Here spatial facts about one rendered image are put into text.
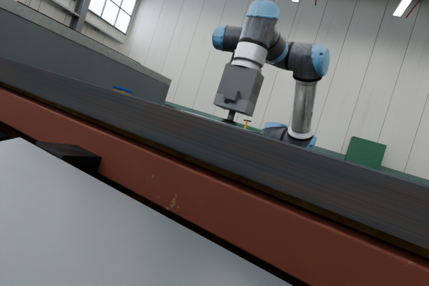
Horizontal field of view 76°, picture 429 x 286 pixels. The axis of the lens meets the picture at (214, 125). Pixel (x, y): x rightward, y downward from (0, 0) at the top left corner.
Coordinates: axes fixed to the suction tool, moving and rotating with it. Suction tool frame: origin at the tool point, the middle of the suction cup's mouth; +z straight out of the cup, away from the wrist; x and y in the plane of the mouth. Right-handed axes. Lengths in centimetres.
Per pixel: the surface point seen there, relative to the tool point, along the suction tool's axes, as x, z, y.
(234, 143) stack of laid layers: -38.0, 1.2, 16.2
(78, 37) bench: 14, -18, -80
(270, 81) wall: 979, -233, -270
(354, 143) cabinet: 947, -84, 72
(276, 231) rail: -38.3, 7.0, 22.1
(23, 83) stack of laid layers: -36.0, 2.7, -20.3
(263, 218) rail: -38.3, 6.4, 20.8
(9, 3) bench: -12, -18, -82
